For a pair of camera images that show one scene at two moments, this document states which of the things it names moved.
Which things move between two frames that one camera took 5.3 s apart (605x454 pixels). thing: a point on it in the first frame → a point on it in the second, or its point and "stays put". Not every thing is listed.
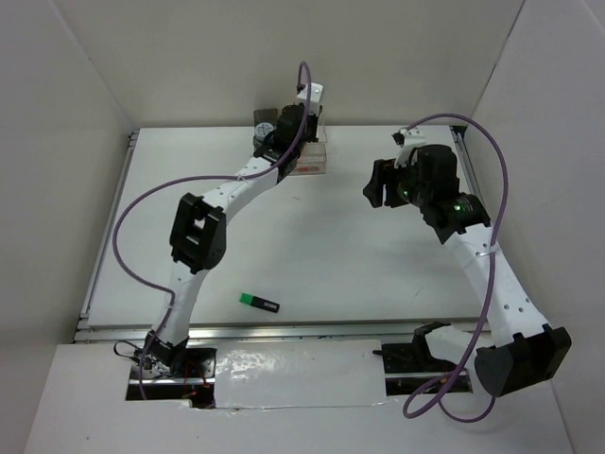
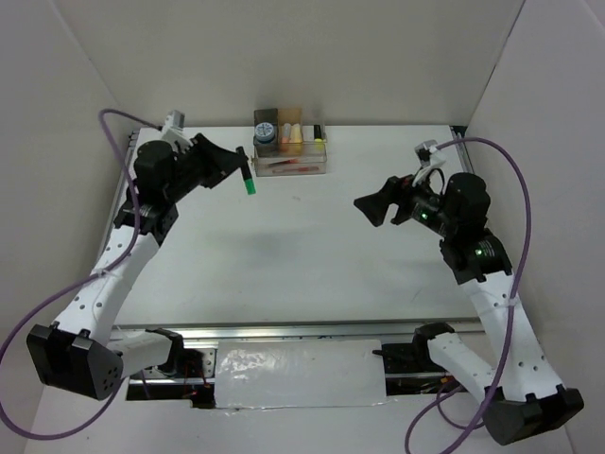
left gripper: [312, 118] → [218, 162]
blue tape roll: [262, 130] stays put
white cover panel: [299, 374] stays put
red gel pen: [306, 168] stays put
